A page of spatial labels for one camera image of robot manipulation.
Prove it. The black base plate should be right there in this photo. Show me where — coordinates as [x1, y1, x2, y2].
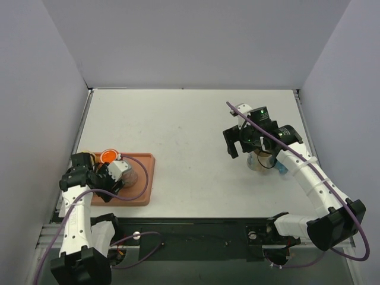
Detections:
[50, 216, 302, 264]

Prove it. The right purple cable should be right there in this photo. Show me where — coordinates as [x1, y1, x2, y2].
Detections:
[226, 100, 371, 270]

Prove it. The pink patterned mug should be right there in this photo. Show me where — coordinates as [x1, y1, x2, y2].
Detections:
[121, 164, 138, 188]

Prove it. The orange mug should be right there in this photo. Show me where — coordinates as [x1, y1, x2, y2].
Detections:
[99, 148, 121, 163]

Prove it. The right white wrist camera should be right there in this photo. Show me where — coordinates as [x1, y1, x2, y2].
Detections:
[230, 103, 253, 129]

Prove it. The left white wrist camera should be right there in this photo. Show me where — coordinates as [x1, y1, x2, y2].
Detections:
[107, 160, 132, 182]

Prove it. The purple cable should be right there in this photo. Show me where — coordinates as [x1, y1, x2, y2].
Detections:
[31, 153, 163, 285]
[226, 100, 371, 270]

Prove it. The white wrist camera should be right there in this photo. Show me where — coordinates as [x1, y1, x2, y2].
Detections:
[230, 103, 253, 129]
[107, 160, 132, 182]

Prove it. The yellow cream mug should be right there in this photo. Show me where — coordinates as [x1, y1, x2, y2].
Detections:
[78, 151, 97, 167]

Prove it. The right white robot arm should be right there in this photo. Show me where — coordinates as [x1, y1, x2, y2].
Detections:
[223, 104, 366, 251]

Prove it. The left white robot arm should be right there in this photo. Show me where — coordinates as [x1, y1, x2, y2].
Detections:
[50, 153, 130, 284]

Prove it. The pink plastic tray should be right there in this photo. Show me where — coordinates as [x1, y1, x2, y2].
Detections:
[91, 153, 156, 207]

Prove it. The beige patterned mug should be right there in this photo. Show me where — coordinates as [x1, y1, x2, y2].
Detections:
[246, 150, 277, 175]

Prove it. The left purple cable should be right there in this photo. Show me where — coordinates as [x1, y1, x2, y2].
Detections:
[31, 153, 163, 285]

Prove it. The blue patterned mug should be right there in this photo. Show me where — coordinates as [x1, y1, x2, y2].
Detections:
[275, 161, 288, 175]

